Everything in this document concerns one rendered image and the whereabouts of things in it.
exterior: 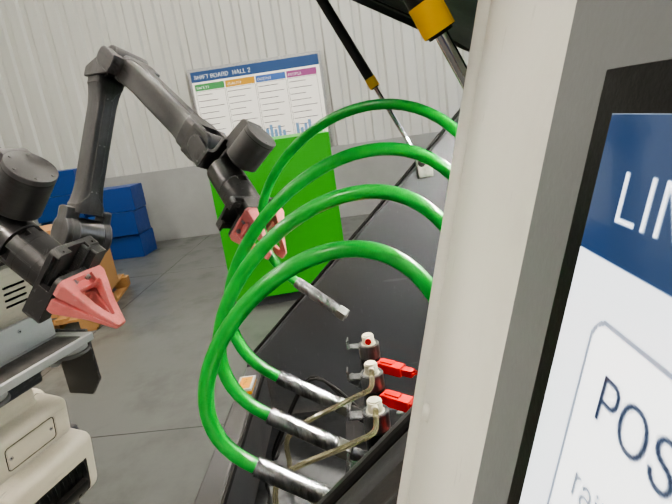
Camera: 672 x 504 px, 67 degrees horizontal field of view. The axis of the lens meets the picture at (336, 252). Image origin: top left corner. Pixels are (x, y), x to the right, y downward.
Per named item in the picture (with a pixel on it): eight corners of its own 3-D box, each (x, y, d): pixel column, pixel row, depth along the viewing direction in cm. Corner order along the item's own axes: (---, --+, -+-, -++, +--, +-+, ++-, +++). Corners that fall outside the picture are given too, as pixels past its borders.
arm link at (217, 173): (223, 180, 91) (198, 173, 87) (245, 152, 89) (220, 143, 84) (240, 207, 88) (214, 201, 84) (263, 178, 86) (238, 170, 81)
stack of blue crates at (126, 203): (51, 269, 660) (23, 176, 628) (71, 259, 707) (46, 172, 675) (144, 257, 651) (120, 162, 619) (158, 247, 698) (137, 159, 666)
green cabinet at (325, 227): (339, 264, 501) (320, 129, 467) (351, 292, 418) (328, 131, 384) (243, 279, 495) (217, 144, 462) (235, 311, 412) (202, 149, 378)
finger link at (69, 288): (110, 323, 56) (44, 270, 57) (85, 365, 59) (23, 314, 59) (147, 300, 62) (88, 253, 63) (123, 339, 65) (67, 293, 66)
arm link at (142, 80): (138, 82, 116) (92, 63, 107) (149, 59, 114) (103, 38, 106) (234, 179, 93) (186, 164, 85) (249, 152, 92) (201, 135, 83)
